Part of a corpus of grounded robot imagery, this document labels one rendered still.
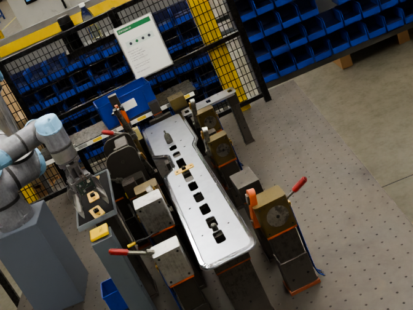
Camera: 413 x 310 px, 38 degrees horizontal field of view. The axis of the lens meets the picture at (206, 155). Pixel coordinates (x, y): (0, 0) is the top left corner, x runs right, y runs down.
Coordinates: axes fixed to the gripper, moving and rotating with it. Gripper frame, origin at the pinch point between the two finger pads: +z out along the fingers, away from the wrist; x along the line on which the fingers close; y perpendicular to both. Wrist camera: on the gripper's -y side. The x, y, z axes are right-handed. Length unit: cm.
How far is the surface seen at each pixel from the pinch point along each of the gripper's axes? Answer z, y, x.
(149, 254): 11.4, 26.3, 5.0
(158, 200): 7.5, 6.2, 19.3
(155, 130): 18, -82, 52
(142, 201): 7.0, 1.1, 15.0
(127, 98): 5, -108, 53
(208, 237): 17.9, 26.7, 23.8
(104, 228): 2.0, 13.7, -1.7
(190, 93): 16, -97, 82
